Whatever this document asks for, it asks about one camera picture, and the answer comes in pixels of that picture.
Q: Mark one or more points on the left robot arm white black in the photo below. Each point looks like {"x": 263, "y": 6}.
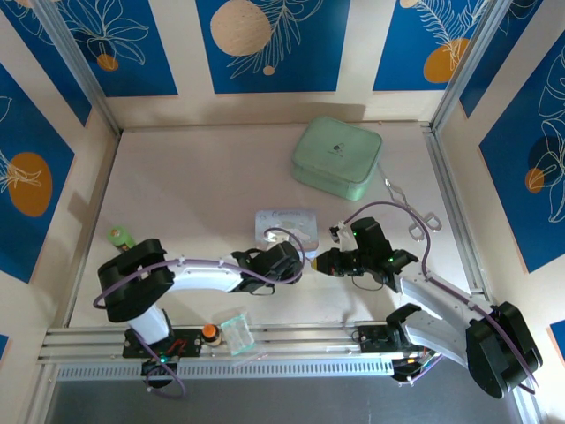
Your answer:
{"x": 203, "y": 280}

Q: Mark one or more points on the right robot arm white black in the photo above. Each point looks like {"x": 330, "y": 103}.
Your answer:
{"x": 441, "y": 297}

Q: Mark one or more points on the metal scissor tongs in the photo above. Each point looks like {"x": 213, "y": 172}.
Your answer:
{"x": 408, "y": 206}

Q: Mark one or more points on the mint green zipper pouch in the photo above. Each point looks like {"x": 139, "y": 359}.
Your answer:
{"x": 335, "y": 154}

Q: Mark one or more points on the small orange cap bottle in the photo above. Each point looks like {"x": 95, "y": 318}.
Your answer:
{"x": 211, "y": 333}

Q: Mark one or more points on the small green bottle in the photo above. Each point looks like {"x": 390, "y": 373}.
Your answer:
{"x": 120, "y": 238}

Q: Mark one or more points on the aluminium table edge rail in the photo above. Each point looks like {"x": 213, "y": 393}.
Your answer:
{"x": 300, "y": 342}

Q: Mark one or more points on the aluminium side rail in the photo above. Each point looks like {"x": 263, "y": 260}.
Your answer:
{"x": 454, "y": 212}

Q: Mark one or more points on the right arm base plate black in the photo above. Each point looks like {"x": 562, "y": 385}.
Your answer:
{"x": 375, "y": 341}

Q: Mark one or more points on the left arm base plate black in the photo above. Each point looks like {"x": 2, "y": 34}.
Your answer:
{"x": 190, "y": 345}

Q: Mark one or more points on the aluminium frame post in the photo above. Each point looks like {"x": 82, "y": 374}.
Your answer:
{"x": 468, "y": 66}
{"x": 77, "y": 66}

